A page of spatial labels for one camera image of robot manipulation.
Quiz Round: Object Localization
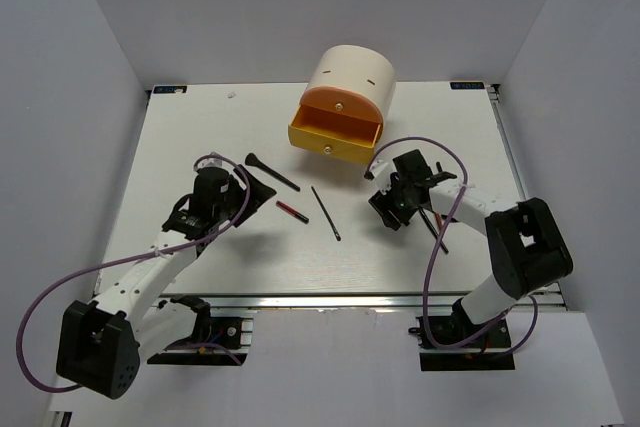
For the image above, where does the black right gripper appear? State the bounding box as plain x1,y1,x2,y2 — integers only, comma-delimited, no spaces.
368,172,418,231

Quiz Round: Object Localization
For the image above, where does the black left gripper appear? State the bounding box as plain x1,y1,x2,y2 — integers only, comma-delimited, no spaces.
214,164,276,227

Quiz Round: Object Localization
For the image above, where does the yellow organizer drawer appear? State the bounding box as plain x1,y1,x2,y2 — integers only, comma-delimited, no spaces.
288,106,383,165

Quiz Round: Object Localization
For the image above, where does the orange organizer drawer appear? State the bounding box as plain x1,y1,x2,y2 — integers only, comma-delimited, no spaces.
299,86,384,124

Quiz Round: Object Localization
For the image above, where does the cream cylindrical makeup organizer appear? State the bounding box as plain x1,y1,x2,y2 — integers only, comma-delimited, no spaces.
304,45,396,124

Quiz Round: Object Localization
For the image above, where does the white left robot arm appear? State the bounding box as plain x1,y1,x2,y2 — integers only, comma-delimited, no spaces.
56,166,276,399

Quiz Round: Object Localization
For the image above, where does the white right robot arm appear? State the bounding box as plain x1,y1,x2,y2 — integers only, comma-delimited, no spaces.
365,149,573,346

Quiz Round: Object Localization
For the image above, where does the slim black makeup brush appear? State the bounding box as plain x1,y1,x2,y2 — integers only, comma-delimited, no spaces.
418,209,449,255

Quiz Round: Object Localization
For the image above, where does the black powder brush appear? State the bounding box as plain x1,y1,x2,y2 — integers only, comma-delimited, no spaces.
244,152,301,192

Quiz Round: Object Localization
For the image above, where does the thin black mascara wand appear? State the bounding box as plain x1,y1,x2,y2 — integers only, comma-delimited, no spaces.
310,186,342,242

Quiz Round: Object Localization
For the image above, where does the blue right corner label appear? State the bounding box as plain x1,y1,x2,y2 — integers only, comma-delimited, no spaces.
449,81,485,90

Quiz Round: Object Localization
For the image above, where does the blue corner label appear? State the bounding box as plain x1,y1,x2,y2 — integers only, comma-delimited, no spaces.
449,81,485,90
152,85,187,95

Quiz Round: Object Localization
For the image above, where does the blue left corner label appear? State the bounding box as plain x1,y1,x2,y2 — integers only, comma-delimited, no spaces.
152,85,187,95

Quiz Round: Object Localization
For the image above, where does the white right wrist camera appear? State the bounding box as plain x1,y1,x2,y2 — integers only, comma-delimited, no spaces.
364,159,393,195

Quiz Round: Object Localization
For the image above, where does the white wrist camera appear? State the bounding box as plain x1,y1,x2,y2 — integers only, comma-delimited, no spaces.
364,159,393,195
199,152,224,169

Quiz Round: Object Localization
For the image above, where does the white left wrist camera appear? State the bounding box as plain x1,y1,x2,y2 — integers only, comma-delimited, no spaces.
199,152,224,169

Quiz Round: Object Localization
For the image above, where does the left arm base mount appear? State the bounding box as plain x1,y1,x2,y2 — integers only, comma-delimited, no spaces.
147,295,249,367

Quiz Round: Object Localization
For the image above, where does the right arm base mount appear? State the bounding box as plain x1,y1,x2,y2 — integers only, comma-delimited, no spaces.
409,314,516,373

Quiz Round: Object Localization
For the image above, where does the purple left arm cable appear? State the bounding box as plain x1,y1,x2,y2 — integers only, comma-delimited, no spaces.
17,154,251,393

